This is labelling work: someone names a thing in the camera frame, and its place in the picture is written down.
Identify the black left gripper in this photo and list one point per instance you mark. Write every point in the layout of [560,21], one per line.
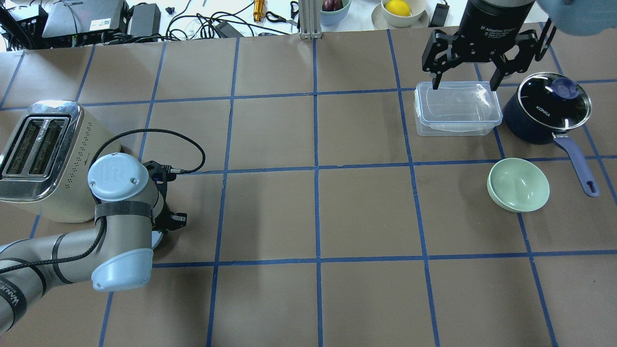
[169,220]

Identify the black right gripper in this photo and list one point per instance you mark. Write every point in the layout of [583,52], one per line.
[490,24]

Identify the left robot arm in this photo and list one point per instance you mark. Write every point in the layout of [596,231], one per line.
[131,216]

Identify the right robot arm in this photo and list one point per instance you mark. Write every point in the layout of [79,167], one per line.
[580,18]

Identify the bowl with lemon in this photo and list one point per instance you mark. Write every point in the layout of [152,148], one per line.
[404,8]

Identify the white plate under bowl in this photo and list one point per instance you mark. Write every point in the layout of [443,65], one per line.
[382,19]

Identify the green bowl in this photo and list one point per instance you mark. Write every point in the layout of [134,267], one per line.
[518,185]

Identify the bowl with red fruit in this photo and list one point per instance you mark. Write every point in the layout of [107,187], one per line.
[334,11]

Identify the clear plastic food container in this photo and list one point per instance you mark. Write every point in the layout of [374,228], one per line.
[456,108]

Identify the dark blue saucepan with lid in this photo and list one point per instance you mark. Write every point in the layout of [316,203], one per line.
[544,109]

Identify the cream silver toaster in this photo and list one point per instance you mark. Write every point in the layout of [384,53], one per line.
[45,163]

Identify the black power adapter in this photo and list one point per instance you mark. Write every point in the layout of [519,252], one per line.
[144,20]

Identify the black computer box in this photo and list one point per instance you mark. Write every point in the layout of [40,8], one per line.
[83,18]

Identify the aluminium frame post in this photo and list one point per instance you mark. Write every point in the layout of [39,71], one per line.
[310,19]

